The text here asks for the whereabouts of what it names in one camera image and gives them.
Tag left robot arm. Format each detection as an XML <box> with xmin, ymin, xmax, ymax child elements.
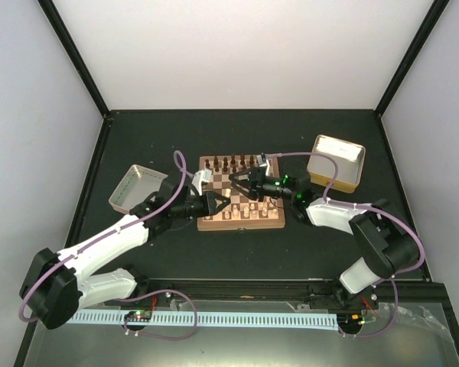
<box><xmin>18</xmin><ymin>181</ymin><xmax>231</xmax><ymax>330</ymax></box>

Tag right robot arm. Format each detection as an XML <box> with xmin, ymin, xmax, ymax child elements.
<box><xmin>229</xmin><ymin>166</ymin><xmax>425</xmax><ymax>308</ymax></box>

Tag wooden chess board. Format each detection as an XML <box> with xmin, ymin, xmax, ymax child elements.
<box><xmin>197</xmin><ymin>170</ymin><xmax>285</xmax><ymax>232</ymax></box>

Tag row of dark chess pieces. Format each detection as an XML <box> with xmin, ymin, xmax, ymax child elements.
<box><xmin>199</xmin><ymin>154</ymin><xmax>257</xmax><ymax>174</ymax></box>

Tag small circuit board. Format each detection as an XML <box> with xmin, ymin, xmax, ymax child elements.
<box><xmin>124</xmin><ymin>310</ymin><xmax>152</xmax><ymax>323</ymax></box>

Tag gold metal tin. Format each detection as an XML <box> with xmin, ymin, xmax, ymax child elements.
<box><xmin>307</xmin><ymin>135</ymin><xmax>366</xmax><ymax>193</ymax></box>

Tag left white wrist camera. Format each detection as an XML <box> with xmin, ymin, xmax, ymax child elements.
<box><xmin>191</xmin><ymin>168</ymin><xmax>212</xmax><ymax>194</ymax></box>

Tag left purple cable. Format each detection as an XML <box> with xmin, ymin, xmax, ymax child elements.
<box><xmin>18</xmin><ymin>151</ymin><xmax>188</xmax><ymax>322</ymax></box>

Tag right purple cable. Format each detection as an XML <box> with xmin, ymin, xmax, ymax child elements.
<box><xmin>269</xmin><ymin>151</ymin><xmax>425</xmax><ymax>339</ymax></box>

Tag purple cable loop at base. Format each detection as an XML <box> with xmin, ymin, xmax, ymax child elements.
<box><xmin>122</xmin><ymin>289</ymin><xmax>198</xmax><ymax>341</ymax></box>

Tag white slotted cable duct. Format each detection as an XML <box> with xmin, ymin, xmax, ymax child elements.
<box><xmin>68</xmin><ymin>309</ymin><xmax>339</xmax><ymax>331</ymax></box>

